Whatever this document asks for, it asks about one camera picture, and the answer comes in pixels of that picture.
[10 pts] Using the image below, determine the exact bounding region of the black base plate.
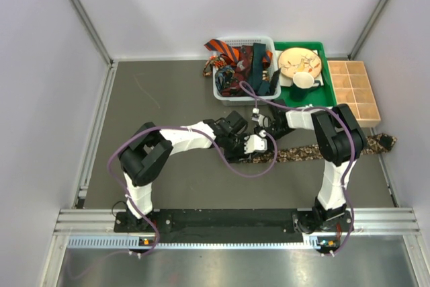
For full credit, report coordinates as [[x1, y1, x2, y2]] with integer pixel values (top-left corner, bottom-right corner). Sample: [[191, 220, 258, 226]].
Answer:
[[114, 208, 353, 243]]

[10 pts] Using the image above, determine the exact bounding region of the purple cable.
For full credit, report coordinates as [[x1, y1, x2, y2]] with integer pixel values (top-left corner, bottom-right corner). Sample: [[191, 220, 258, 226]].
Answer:
[[239, 81, 357, 257], [106, 125, 279, 257]]

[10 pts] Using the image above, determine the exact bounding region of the wooden compartment box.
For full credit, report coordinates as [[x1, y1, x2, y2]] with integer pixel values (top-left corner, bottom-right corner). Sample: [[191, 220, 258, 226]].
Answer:
[[328, 60, 381, 128]]

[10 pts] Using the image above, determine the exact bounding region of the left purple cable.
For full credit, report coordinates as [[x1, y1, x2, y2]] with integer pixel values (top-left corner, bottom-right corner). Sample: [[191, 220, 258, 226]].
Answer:
[[106, 125, 279, 257]]

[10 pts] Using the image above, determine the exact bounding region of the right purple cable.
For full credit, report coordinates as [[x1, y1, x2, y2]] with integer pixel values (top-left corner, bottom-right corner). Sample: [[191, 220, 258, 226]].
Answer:
[[239, 81, 357, 257]]

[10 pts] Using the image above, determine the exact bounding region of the dark red patterned tie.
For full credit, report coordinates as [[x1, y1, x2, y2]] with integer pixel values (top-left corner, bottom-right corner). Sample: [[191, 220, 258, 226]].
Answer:
[[220, 46, 253, 97]]

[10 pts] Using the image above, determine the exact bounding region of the blue patterned tie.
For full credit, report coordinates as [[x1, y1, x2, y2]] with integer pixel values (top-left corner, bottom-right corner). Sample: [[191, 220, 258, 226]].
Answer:
[[215, 66, 234, 93]]

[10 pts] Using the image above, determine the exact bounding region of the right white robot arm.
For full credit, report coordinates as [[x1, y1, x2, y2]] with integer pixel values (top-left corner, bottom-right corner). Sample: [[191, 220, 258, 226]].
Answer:
[[265, 101, 367, 233]]

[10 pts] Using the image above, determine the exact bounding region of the orange floral dark tie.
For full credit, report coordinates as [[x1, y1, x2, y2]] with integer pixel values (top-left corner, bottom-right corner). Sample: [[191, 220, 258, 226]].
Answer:
[[202, 54, 233, 77]]

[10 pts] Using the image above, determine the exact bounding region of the green plastic tray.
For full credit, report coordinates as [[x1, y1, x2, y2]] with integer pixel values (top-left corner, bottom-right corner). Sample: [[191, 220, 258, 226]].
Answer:
[[274, 41, 337, 107]]

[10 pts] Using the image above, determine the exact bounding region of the dark green white mug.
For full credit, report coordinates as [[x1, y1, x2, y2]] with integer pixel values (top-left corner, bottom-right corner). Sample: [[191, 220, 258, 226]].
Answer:
[[290, 72, 321, 101]]

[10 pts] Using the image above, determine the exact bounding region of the orange navy striped tie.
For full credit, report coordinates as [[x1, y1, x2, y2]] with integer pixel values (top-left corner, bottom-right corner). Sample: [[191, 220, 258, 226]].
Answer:
[[204, 39, 273, 65]]

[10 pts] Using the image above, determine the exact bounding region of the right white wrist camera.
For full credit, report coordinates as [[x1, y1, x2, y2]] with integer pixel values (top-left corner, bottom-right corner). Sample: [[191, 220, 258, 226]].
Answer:
[[251, 108, 271, 128]]

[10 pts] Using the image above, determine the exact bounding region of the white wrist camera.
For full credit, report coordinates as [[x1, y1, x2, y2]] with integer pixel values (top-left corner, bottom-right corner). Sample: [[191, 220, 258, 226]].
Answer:
[[244, 130, 268, 154], [251, 108, 271, 128]]

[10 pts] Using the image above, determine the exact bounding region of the brown floral tie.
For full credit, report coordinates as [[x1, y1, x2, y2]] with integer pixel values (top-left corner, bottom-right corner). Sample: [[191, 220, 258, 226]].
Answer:
[[237, 133, 397, 164]]

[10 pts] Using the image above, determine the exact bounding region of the white plastic basket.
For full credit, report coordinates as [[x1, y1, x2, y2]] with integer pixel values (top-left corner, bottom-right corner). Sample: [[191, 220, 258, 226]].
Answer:
[[210, 36, 281, 106]]

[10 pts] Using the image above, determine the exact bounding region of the dark teal tie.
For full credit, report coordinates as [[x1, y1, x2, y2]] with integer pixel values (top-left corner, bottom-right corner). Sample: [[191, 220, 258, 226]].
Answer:
[[247, 43, 280, 96]]

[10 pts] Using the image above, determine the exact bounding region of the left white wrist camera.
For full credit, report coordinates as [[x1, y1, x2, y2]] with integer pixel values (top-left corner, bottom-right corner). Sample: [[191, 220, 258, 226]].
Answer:
[[244, 130, 268, 154]]

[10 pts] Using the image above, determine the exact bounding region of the aluminium frame rail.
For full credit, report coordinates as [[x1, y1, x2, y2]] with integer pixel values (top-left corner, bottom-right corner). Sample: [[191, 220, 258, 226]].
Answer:
[[54, 208, 420, 252]]

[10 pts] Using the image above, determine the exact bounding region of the beige floral plate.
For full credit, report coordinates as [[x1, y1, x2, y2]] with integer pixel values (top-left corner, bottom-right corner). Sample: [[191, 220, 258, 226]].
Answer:
[[277, 46, 323, 76]]

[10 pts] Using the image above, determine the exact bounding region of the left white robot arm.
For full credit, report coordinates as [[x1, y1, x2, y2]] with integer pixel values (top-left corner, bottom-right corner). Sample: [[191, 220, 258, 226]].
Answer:
[[117, 111, 266, 231]]

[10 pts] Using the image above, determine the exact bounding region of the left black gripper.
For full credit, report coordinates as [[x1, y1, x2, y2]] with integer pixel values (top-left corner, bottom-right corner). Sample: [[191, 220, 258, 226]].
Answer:
[[223, 133, 251, 163]]

